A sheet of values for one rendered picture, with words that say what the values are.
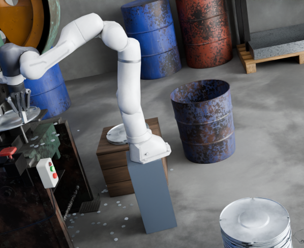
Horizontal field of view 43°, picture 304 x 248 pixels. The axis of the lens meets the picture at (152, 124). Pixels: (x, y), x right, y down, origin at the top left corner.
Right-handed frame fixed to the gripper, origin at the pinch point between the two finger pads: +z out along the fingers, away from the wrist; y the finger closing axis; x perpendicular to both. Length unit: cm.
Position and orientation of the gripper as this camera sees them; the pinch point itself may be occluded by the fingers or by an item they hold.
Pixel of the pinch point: (23, 116)
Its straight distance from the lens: 201.0
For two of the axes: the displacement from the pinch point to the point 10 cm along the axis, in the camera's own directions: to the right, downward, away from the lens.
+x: -7.0, -4.5, 5.5
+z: -0.1, 7.8, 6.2
